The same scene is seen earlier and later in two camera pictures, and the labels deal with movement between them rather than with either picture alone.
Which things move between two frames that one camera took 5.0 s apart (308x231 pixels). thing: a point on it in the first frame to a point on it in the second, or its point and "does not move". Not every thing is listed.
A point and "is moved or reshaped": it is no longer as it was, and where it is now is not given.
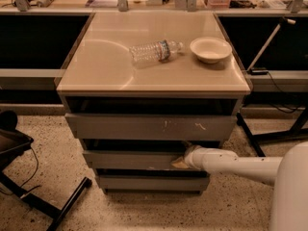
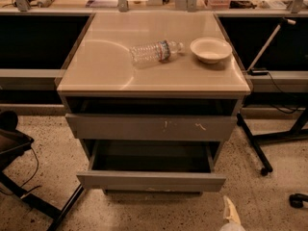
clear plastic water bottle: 162,51 does not move
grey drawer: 132,159 is moved or reshaped
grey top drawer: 150,126 does not move
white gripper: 192,158 to 233,213
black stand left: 12,141 does not move
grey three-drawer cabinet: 141,87 does not move
